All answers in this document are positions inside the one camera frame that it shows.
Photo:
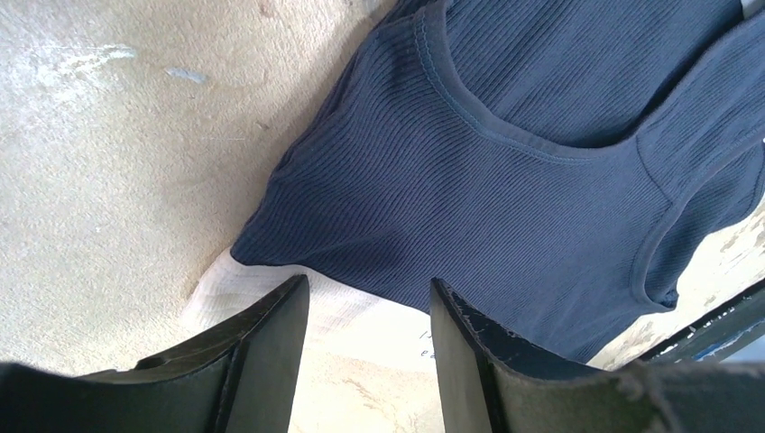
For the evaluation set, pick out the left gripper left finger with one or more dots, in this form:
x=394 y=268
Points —
x=237 y=376

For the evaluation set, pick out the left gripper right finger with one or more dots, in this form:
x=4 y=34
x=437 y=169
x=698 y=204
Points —
x=491 y=380

